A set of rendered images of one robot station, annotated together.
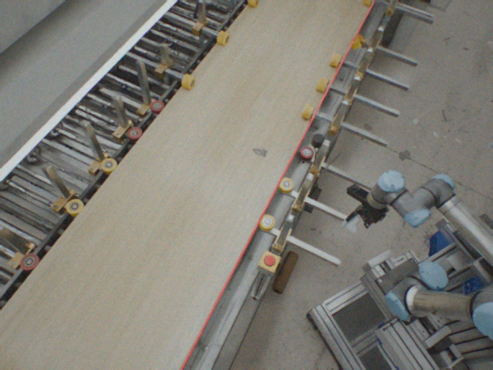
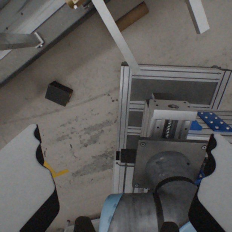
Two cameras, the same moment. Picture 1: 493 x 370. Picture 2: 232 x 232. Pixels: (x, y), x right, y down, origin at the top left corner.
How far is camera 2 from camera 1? 154 cm
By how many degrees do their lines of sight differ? 55
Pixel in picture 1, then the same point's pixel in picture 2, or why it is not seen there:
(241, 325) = (12, 62)
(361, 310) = (155, 87)
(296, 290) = (128, 39)
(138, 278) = not seen: outside the picture
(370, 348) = (140, 110)
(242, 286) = (37, 19)
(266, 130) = not seen: outside the picture
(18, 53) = not seen: outside the picture
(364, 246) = (207, 38)
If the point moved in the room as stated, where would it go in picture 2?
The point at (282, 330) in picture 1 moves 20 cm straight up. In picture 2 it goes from (100, 61) to (97, 64)
